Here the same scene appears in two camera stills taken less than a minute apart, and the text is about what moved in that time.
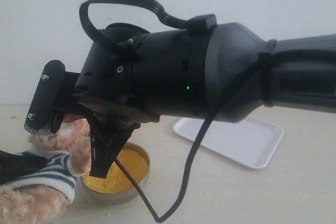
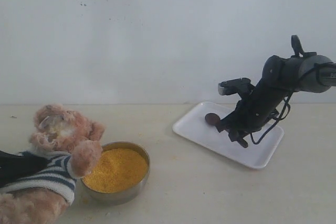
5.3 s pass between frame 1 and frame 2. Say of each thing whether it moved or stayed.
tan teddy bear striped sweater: stayed
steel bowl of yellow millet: stayed
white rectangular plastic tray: stayed
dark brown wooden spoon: moved
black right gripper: moved
